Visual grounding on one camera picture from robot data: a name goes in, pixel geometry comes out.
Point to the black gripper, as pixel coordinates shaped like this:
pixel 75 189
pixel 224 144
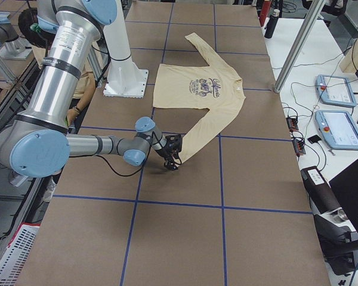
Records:
pixel 166 151

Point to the cream long sleeve shirt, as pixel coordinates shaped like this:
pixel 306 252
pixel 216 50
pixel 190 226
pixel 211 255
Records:
pixel 217 87

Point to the black monitor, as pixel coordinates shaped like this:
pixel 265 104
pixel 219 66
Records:
pixel 345 189

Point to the person in beige shirt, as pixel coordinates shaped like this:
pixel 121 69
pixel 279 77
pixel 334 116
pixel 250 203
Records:
pixel 67 84

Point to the white plastic basket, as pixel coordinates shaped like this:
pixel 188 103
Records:
pixel 17 252

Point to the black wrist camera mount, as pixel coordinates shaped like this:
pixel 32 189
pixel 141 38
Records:
pixel 174 144

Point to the teach pendant tablet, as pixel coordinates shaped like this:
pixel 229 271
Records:
pixel 335 90
pixel 338 129

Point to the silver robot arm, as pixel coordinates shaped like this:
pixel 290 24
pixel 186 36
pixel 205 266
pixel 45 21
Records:
pixel 38 144

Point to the near teach pendant tablet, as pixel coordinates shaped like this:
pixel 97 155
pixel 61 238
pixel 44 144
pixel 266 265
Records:
pixel 338 129

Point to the aluminium frame post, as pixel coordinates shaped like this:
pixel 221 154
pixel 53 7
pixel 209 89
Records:
pixel 303 33

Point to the far teach pendant tablet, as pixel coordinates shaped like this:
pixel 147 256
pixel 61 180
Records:
pixel 335 90

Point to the black water bottle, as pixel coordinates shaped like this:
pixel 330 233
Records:
pixel 271 25

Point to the red bottle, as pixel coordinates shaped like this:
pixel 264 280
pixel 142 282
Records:
pixel 264 11

